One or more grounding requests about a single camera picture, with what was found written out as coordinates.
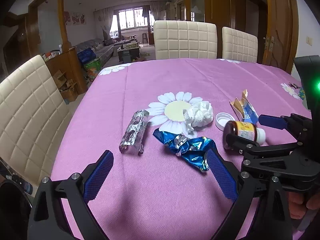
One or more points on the blue torn paper carton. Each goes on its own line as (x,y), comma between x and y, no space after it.
(243,109)

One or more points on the silver foil wrapper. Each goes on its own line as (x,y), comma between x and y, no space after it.
(132,140)

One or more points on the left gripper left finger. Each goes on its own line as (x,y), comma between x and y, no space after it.
(48,220)

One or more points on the white bottle cap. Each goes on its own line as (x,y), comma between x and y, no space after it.
(221,120)

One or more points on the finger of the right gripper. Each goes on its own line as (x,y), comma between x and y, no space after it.
(273,121)
(240,144)

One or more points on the window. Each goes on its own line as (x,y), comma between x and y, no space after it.
(132,18)

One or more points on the coffee table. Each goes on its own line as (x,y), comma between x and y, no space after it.
(128,52)

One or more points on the brown medicine bottle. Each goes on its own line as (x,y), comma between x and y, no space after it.
(245,130)

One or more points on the black round trash bin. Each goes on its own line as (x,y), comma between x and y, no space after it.
(15,211)

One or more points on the blue foil wrapper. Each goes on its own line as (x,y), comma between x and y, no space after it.
(191,150)

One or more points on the cream chair near bin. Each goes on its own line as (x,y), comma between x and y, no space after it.
(34,118)

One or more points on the cardboard box on floor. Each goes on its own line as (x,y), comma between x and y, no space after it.
(65,86)

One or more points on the pink floral tablecloth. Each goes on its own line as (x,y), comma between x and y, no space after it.
(157,195)

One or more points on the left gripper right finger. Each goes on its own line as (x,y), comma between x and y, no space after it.
(271,219)

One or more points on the grey sofa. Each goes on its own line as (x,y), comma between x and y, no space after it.
(98,47)

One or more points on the cream chair far right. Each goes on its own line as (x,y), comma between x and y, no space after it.
(239,46)

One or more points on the person right hand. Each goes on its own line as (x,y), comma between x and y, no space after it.
(297,208)

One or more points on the white tissue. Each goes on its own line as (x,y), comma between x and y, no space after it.
(198,115)

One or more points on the cream chair far side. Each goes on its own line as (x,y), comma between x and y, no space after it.
(184,39)

